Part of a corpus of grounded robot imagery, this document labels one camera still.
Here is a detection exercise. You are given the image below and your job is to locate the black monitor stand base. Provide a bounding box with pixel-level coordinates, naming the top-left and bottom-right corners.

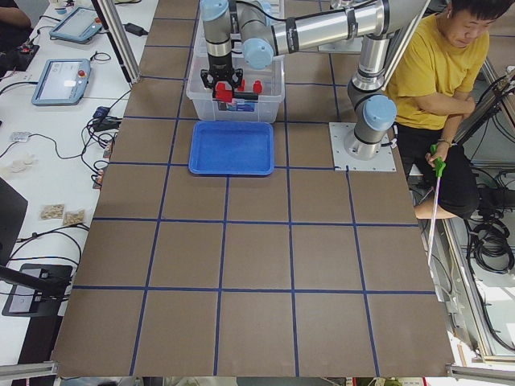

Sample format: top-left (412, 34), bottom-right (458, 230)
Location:
top-left (1, 264), bottom-right (72, 318)

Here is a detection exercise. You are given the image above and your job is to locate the black power adapter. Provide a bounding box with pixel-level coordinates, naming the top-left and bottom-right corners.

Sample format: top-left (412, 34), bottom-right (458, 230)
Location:
top-left (124, 23), bottom-right (148, 36)

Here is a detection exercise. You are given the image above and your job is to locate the teach pendant tablet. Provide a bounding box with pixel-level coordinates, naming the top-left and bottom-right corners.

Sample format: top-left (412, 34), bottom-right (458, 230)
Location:
top-left (31, 59), bottom-right (91, 106)
top-left (49, 7), bottom-right (102, 44)

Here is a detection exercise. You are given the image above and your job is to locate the green handled reacher stick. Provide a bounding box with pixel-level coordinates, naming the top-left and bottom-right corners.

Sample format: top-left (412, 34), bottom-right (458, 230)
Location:
top-left (427, 157), bottom-right (446, 265)

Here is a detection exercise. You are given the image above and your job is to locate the black box latch handle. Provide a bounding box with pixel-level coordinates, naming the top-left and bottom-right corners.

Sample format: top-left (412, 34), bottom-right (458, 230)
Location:
top-left (234, 91), bottom-right (259, 101)

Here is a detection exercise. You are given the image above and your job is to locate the aluminium frame post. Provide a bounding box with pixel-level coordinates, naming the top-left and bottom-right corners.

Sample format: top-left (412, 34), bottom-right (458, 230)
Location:
top-left (92, 0), bottom-right (141, 84)

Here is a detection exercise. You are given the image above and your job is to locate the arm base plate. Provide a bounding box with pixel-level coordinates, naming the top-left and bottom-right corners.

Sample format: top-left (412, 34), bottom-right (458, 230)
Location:
top-left (318, 38), bottom-right (362, 55)
top-left (329, 122), bottom-right (397, 172)

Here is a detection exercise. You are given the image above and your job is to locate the small bag of parts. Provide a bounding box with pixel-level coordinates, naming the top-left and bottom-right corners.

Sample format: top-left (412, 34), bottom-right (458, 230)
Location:
top-left (39, 203), bottom-right (65, 220)

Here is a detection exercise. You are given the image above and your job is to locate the clear plastic box lid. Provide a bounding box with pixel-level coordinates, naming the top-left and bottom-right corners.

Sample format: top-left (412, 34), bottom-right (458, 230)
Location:
top-left (200, 1), bottom-right (282, 69)

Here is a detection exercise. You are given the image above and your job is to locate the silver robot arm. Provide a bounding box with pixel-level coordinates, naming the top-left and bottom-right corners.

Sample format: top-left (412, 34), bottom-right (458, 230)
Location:
top-left (200, 0), bottom-right (427, 161)

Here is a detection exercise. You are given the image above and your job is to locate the blue plastic tray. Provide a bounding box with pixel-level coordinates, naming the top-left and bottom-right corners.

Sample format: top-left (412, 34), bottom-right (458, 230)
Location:
top-left (188, 121), bottom-right (274, 176)

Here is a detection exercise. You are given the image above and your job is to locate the person in yellow shirt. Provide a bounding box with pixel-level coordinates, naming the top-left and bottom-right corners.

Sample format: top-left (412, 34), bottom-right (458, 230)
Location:
top-left (385, 1), bottom-right (512, 219)

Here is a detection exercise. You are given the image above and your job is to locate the near teach pendant tablet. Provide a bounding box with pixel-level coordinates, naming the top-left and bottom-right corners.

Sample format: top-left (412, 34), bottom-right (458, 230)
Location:
top-left (31, 59), bottom-right (91, 106)

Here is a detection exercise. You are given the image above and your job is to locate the bundle of black cables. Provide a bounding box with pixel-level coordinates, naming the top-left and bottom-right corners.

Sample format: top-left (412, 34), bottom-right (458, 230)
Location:
top-left (466, 188), bottom-right (515, 274)

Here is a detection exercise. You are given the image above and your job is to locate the far teach pendant tablet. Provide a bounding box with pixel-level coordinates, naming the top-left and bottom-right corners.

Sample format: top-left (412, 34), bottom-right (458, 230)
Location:
top-left (49, 7), bottom-right (102, 44)

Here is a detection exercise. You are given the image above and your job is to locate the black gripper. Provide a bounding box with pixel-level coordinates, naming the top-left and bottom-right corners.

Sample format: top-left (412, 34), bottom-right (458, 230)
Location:
top-left (200, 54), bottom-right (243, 101)

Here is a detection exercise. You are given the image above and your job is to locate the red block front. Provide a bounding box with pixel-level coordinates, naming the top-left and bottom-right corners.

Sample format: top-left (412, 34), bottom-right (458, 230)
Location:
top-left (253, 80), bottom-right (263, 94)

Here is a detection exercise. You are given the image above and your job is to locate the clear plastic storage box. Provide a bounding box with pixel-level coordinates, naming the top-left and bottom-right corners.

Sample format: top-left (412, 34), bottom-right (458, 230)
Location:
top-left (187, 55), bottom-right (285, 123)

